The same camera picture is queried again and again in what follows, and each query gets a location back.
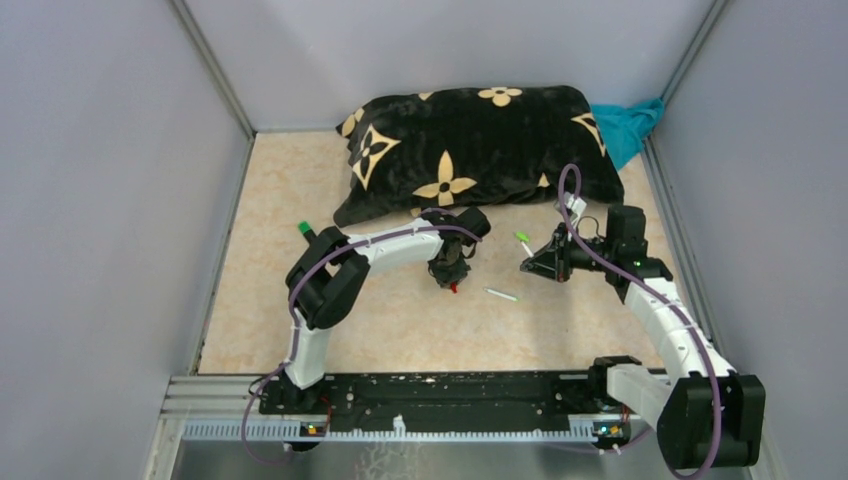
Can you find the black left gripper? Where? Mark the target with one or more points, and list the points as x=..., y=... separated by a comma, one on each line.
x=448, y=266

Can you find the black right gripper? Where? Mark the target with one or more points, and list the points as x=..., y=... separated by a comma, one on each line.
x=553, y=263

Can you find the white marker with red tip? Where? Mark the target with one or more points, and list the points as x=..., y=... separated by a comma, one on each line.
x=527, y=248

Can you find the white pen with green tip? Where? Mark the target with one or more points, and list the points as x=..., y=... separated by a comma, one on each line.
x=501, y=294

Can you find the black marker with green tip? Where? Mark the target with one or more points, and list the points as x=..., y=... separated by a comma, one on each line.
x=306, y=231

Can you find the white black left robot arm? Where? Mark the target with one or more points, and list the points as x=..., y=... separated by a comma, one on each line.
x=326, y=280

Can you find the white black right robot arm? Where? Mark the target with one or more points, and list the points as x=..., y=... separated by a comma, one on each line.
x=707, y=413

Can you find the black pillow with beige flowers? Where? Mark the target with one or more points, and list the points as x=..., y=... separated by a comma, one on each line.
x=472, y=146

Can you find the teal cloth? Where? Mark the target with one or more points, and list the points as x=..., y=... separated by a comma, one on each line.
x=624, y=129

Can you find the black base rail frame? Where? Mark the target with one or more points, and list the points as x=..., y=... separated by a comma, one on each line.
x=558, y=407

